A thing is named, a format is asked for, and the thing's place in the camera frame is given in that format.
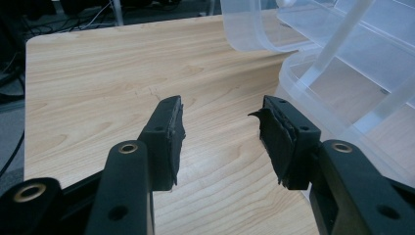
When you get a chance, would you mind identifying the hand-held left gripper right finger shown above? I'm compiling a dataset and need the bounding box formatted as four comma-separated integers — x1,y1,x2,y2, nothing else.
248,95,415,235

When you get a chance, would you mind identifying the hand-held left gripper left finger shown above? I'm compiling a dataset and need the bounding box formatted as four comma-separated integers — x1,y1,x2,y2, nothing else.
85,95,187,235

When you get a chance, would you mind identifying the clear plastic storage box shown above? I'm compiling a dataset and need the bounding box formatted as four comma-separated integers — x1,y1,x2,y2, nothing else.
219,0,415,189

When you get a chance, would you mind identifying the white floor cable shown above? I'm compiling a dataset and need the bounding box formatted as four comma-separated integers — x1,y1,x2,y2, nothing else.
86,1,114,28

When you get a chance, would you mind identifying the left hand-held gripper black cable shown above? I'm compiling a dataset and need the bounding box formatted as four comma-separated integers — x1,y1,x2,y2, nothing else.
0,130,25,179

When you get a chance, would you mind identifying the tangle of black floor cables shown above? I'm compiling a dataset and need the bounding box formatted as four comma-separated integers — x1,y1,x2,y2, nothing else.
19,13,112,37

